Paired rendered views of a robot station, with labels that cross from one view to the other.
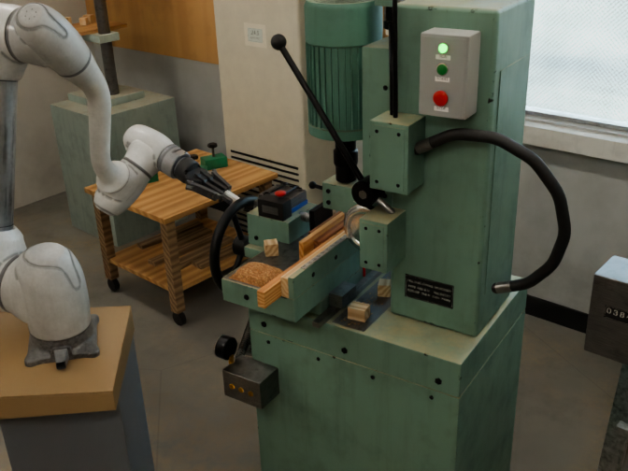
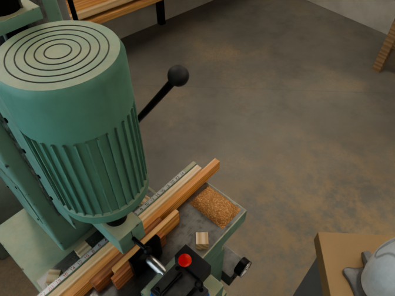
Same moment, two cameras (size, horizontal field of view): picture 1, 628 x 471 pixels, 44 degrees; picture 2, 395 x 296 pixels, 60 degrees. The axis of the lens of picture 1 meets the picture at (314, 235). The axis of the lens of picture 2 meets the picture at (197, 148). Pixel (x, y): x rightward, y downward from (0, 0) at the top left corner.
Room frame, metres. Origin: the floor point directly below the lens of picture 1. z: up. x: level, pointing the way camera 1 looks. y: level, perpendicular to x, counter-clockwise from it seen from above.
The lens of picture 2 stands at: (2.13, 0.15, 1.76)
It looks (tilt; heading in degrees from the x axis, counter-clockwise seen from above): 49 degrees down; 188
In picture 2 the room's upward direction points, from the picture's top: straight up
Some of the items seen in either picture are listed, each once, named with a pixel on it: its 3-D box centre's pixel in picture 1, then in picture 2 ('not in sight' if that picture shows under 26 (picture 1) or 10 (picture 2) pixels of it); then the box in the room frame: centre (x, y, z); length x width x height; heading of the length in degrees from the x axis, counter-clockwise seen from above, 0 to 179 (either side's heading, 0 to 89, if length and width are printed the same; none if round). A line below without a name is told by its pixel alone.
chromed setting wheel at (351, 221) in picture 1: (367, 228); not in sight; (1.59, -0.12, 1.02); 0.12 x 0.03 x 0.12; 56
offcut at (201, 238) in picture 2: (271, 248); (201, 241); (1.72, 0.11, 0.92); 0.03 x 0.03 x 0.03; 9
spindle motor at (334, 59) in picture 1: (344, 67); (86, 132); (1.77, -0.08, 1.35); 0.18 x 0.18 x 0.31
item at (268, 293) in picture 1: (335, 245); (143, 230); (1.72, -0.05, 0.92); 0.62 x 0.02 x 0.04; 146
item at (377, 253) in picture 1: (382, 238); not in sight; (1.54, -0.15, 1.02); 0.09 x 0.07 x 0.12; 146
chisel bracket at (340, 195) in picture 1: (352, 198); (114, 221); (1.76, -0.10, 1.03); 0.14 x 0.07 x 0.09; 56
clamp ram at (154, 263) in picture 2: (311, 218); (154, 263); (1.82, 0.00, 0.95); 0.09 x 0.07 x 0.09; 146
